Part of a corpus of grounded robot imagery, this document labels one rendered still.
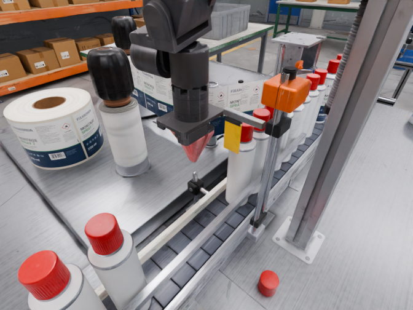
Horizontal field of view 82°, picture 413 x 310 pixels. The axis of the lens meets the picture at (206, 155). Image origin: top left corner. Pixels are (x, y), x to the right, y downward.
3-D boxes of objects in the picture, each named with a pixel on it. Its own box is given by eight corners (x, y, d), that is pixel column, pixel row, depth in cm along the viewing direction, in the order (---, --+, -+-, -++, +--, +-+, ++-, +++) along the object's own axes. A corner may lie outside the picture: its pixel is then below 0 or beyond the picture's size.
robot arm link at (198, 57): (191, 47, 30) (217, 38, 33) (152, 39, 33) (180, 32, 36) (192, 99, 34) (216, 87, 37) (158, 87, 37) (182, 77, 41)
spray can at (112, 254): (139, 278, 41) (109, 197, 28) (158, 301, 38) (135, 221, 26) (112, 304, 38) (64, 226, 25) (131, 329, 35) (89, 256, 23)
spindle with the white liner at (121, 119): (137, 152, 69) (112, 40, 51) (157, 165, 65) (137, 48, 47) (109, 166, 64) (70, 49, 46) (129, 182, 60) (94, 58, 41)
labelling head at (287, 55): (276, 106, 92) (291, 32, 76) (309, 117, 85) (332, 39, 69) (257, 120, 84) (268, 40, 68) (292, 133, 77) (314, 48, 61)
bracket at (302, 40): (291, 34, 76) (292, 31, 76) (326, 39, 70) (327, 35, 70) (270, 42, 68) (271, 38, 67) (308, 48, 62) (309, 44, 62)
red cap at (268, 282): (255, 278, 46) (257, 270, 44) (272, 276, 46) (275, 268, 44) (260, 298, 43) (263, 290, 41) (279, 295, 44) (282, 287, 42)
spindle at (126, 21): (139, 92, 100) (125, 13, 83) (153, 98, 96) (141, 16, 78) (121, 99, 95) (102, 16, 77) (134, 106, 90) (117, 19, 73)
